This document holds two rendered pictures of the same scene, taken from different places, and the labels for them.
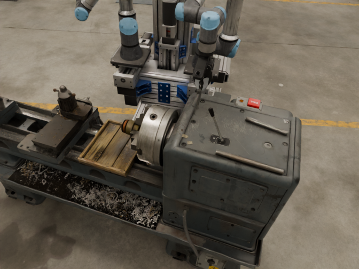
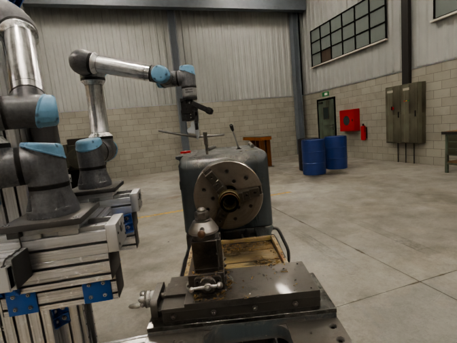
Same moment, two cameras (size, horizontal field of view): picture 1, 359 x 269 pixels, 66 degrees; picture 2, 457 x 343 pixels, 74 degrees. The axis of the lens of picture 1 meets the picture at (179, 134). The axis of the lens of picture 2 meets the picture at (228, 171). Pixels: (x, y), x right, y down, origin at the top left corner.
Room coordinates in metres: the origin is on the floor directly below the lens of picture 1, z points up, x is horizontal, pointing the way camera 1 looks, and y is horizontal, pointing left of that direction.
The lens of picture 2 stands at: (1.41, 1.44, 1.38)
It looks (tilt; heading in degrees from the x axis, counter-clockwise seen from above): 8 degrees down; 253
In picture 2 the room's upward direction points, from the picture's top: 5 degrees counter-clockwise
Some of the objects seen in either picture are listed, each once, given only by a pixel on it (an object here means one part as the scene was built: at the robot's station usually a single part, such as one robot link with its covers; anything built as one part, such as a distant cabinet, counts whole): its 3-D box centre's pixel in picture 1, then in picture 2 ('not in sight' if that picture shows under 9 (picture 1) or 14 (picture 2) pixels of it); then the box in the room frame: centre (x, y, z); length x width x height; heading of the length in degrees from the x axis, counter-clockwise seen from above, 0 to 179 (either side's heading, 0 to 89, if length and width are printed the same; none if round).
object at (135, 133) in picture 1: (137, 141); (248, 193); (0.95, 0.22, 1.09); 0.12 x 0.11 x 0.05; 164
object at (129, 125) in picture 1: (132, 127); (229, 201); (1.06, 0.26, 1.08); 0.09 x 0.09 x 0.09; 74
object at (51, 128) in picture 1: (65, 122); (233, 290); (1.20, 0.71, 0.95); 0.43 x 0.17 x 0.05; 164
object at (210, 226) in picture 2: (64, 92); (202, 225); (1.26, 0.69, 1.13); 0.08 x 0.08 x 0.03
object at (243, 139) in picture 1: (230, 154); (223, 182); (0.92, -0.27, 1.06); 0.59 x 0.48 x 0.39; 74
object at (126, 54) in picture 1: (130, 48); (52, 198); (1.68, 0.36, 1.21); 0.15 x 0.15 x 0.10
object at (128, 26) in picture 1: (129, 31); (42, 162); (1.68, 0.36, 1.33); 0.13 x 0.12 x 0.14; 13
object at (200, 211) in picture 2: (62, 87); (201, 214); (1.26, 0.69, 1.17); 0.04 x 0.04 x 0.03
